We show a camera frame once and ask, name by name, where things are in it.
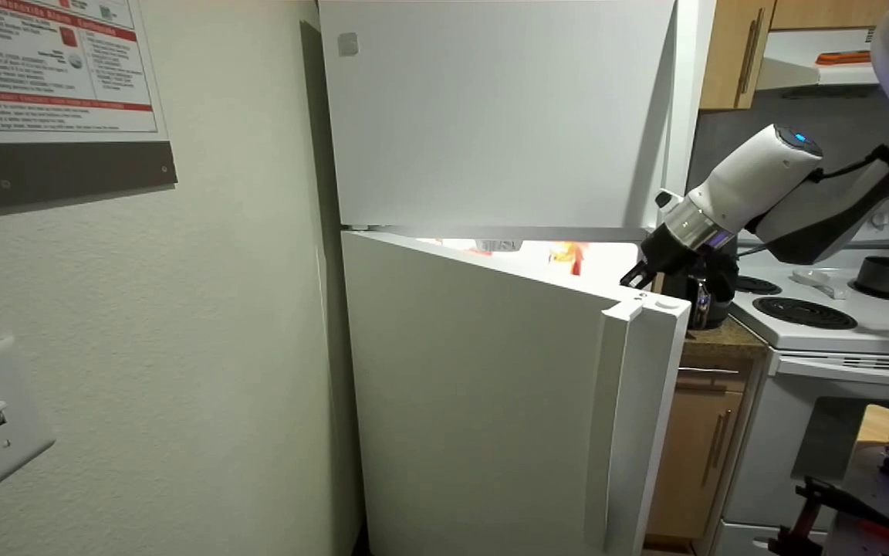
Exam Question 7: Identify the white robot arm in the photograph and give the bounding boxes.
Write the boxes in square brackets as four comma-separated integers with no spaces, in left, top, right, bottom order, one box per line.
[623,8,889,288]

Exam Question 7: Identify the orange juice carton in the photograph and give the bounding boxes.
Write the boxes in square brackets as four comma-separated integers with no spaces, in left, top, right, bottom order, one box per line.
[550,241,587,274]

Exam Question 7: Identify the white electric stove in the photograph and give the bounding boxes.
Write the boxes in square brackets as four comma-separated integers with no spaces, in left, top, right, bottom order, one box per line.
[709,200,889,556]

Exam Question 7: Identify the wooden lower cabinet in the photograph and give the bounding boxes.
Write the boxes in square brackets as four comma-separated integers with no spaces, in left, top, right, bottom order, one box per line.
[645,317,766,556]

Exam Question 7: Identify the black air fryer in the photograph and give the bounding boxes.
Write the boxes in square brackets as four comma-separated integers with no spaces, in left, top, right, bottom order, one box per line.
[685,274,734,332]

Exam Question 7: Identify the red white wall notice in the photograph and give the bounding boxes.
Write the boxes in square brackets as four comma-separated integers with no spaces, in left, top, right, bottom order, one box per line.
[0,0,166,144]

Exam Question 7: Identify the white upper freezer door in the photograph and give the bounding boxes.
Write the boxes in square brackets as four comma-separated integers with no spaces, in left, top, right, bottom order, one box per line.
[320,0,677,232]

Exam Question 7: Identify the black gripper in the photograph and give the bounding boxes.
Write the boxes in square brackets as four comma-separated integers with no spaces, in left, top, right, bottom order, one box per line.
[621,229,738,302]

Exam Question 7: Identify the wooden upper cabinet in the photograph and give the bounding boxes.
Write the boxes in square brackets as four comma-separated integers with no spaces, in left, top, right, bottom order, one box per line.
[701,0,889,110]

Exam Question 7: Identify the wooden cabinet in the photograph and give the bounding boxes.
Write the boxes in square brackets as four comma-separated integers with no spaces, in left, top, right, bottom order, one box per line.
[645,317,766,556]
[701,0,889,110]

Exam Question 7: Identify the white fridge door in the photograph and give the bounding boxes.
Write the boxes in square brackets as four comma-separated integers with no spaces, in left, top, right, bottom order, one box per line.
[344,232,688,556]

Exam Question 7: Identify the black orange tool clamp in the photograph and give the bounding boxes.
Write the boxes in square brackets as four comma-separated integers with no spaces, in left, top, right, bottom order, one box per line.
[769,475,889,556]

